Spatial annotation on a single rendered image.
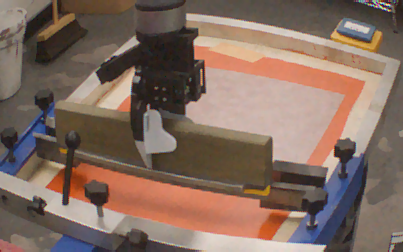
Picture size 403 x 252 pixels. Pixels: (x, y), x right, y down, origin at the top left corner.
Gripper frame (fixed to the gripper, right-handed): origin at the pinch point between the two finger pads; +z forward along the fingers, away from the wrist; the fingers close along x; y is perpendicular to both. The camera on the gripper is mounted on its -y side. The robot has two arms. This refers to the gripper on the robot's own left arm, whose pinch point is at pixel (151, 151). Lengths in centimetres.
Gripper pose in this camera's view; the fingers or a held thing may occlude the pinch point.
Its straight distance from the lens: 172.8
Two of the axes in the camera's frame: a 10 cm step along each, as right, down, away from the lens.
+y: 9.2, 1.6, -3.7
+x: 4.0, -4.4, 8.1
